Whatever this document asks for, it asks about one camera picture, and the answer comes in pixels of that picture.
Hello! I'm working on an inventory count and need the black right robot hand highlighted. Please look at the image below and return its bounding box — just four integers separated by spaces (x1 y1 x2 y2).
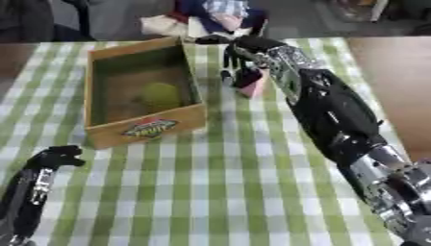
193 34 289 89

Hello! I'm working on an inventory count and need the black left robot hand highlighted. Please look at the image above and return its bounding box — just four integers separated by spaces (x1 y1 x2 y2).
23 144 88 171

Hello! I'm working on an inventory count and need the pink block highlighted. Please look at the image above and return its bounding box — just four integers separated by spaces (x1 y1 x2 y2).
237 70 268 99

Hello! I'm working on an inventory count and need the tan cardboard box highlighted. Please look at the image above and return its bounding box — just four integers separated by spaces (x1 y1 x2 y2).
82 36 209 150

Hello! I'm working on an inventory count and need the green round toy fruit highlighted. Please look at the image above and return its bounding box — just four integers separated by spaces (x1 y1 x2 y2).
138 82 184 111

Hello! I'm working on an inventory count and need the black chair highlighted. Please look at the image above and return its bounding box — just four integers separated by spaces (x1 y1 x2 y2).
0 0 98 43

